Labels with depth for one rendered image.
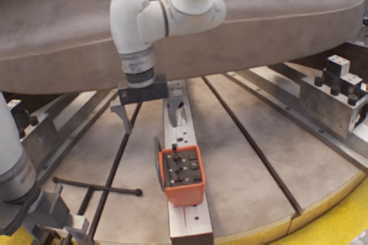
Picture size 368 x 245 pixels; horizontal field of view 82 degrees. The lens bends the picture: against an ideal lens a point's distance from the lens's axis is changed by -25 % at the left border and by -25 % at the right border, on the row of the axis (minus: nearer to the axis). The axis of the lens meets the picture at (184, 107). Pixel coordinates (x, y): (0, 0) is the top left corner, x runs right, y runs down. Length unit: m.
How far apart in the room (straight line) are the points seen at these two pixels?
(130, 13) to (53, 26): 0.99
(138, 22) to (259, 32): 0.83
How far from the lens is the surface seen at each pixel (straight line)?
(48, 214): 0.45
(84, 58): 1.34
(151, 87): 0.70
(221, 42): 1.27
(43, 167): 1.90
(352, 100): 1.53
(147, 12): 0.62
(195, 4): 0.61
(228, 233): 1.29
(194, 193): 0.87
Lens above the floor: 1.43
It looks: 32 degrees down
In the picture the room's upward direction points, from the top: 8 degrees counter-clockwise
